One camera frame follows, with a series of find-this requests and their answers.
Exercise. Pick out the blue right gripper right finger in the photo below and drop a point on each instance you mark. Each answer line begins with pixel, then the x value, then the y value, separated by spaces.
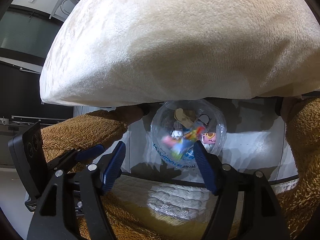
pixel 202 158

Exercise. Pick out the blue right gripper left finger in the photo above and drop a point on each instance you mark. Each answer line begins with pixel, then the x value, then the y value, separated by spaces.
pixel 112 169

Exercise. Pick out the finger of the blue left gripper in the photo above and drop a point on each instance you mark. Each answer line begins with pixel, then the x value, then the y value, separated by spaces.
pixel 90 153

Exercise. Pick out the small pink box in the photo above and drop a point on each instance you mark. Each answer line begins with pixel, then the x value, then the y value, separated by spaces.
pixel 208 138

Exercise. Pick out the colourful snack wrapper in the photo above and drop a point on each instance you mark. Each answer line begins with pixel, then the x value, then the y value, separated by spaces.
pixel 180 146

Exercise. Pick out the clear plastic trash bin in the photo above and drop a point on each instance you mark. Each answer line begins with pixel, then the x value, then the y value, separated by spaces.
pixel 177 125

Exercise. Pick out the brown fuzzy trousers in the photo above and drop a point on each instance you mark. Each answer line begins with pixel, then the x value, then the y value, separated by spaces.
pixel 302 134

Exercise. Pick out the dark frosted glass door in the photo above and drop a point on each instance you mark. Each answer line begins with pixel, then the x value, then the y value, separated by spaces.
pixel 27 34

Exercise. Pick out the cream plush bed blanket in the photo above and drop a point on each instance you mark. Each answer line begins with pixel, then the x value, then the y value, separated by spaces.
pixel 112 53

